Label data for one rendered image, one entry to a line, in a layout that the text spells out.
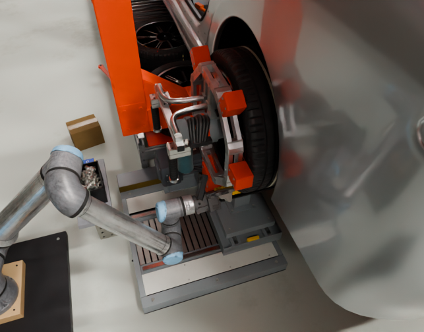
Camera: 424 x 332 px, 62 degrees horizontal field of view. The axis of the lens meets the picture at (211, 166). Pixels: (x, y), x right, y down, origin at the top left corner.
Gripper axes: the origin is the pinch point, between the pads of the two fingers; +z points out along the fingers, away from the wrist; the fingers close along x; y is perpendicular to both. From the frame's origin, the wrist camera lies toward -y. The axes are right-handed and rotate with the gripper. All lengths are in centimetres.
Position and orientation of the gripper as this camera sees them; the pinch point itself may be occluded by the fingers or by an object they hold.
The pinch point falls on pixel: (233, 188)
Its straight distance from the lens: 164.1
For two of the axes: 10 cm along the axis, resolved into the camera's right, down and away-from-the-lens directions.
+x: 2.3, 0.1, -9.7
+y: 2.1, 9.8, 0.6
